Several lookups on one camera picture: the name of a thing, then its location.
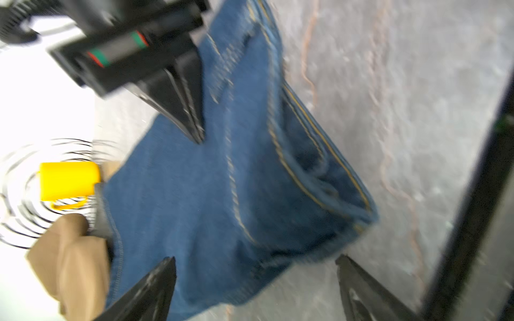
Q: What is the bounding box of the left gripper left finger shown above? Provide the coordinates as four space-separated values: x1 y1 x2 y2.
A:
95 257 177 321

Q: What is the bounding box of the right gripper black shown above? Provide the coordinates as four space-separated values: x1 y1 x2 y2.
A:
50 1 210 144

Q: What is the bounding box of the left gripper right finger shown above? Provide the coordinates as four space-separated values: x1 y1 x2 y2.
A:
336 255 422 321

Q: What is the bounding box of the blue denim skirt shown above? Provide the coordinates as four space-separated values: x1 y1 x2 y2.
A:
97 1 378 320

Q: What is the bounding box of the tan brown skirt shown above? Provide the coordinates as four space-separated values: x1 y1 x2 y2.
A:
26 161 120 320

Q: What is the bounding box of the yellow mug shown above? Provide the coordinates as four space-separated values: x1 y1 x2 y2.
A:
39 161 101 211

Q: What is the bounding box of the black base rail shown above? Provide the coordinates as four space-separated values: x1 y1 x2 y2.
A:
421 76 513 320

